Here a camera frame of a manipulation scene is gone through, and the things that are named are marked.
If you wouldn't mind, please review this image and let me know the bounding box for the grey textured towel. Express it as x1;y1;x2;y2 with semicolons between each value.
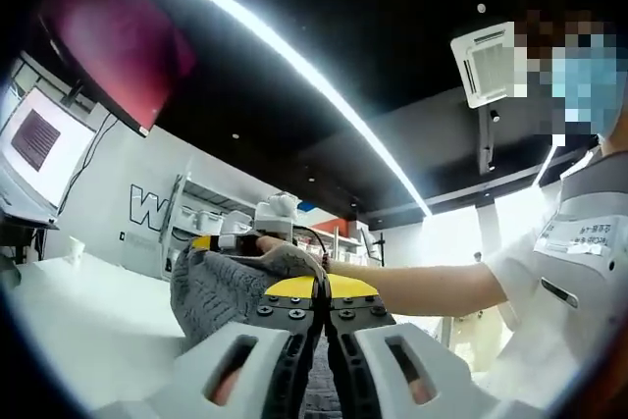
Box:
169;244;342;415

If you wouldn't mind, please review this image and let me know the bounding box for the open laptop pink screen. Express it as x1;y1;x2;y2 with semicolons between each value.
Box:
0;84;97;230

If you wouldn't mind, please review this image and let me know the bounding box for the person's right hand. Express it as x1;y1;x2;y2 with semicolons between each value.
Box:
253;235;300;258

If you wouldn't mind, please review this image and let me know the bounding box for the grey metal shelf rack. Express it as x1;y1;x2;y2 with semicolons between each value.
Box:
159;173;384;283

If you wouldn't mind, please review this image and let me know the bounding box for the long curved ceiling light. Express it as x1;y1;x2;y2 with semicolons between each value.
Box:
165;0;433;217

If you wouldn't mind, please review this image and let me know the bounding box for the red ceiling screen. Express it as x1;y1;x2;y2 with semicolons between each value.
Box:
38;0;197;138

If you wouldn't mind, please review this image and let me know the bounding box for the white chest-worn device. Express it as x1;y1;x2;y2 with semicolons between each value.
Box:
532;151;628;341

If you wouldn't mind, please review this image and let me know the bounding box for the ceiling air conditioner unit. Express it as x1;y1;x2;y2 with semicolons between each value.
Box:
449;21;516;110

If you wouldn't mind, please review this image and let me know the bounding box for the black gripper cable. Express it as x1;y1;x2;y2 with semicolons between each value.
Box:
293;225;331;273

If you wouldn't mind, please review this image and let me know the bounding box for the black hanging wall cable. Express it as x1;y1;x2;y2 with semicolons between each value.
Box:
56;112;114;217

